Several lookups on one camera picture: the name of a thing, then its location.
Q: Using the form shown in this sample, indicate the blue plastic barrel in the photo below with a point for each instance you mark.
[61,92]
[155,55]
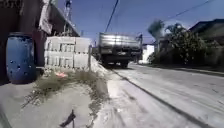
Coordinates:
[20,58]

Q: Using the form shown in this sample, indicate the dry grass patch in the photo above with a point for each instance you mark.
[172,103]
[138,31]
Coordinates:
[50,83]

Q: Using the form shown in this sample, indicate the palm tree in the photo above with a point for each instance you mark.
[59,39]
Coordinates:
[155,29]

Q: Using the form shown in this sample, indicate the red-brown building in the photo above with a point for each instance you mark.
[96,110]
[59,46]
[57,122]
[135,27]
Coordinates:
[30,16]

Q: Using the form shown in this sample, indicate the pale concrete verge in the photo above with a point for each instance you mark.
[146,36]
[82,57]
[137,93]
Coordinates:
[50,110]

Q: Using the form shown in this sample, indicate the white building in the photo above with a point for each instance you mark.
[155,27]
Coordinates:
[147,51]

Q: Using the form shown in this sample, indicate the green hedge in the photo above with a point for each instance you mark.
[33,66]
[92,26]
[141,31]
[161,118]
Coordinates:
[183,46]

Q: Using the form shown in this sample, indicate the grey truck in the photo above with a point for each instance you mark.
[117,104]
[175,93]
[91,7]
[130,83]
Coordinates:
[118,45]

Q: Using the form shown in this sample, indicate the stack of concrete blocks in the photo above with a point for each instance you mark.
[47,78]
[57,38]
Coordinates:
[66,53]

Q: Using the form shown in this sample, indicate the house with dark roof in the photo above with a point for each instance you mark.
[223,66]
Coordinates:
[210,31]

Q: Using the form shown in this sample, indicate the concrete sidewalk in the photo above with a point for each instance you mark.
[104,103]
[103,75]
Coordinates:
[200,70]

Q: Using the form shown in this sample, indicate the grey concrete road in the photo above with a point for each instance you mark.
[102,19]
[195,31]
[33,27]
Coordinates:
[173,93]

